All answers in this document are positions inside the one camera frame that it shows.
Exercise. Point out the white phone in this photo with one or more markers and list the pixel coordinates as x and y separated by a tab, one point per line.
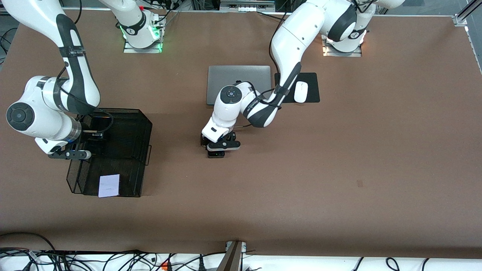
109	186

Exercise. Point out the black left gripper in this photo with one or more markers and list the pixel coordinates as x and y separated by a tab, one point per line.
215	154

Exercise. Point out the aluminium corner profile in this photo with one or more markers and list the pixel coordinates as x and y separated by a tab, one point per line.
467	13

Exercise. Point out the white power strip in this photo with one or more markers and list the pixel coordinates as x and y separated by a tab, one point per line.
246	7

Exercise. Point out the white computer mouse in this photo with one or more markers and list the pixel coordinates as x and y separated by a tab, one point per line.
301	92

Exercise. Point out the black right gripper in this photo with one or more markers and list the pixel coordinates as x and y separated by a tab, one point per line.
90	130

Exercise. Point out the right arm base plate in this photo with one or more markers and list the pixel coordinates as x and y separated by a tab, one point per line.
143	50

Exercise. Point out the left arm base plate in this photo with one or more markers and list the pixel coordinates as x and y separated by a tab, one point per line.
331	54

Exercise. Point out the black mouse pad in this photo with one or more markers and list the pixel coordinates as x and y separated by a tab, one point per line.
312	82

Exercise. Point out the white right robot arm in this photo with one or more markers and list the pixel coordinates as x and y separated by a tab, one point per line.
49	120

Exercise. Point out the black mesh desk organizer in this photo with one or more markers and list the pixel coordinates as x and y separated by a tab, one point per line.
128	150

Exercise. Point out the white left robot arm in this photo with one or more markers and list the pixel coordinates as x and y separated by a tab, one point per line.
297	34

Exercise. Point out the metal table edge bracket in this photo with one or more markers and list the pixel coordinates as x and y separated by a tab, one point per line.
233	259

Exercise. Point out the silver closed laptop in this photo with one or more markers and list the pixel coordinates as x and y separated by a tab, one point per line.
226	75

